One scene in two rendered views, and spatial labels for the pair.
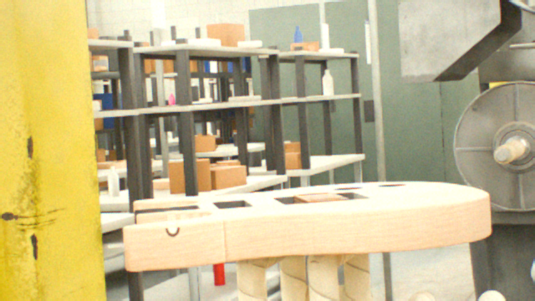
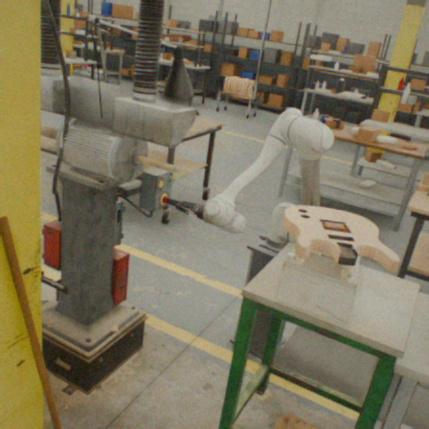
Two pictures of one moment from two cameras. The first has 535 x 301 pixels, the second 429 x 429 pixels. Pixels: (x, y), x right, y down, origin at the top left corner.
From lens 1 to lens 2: 2.28 m
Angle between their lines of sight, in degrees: 84
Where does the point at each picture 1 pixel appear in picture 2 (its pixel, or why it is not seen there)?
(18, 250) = (33, 289)
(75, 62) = not seen: outside the picture
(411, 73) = (173, 143)
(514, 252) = (100, 195)
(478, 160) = (123, 165)
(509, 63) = not seen: hidden behind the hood
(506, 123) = (133, 147)
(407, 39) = (174, 129)
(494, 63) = not seen: hidden behind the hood
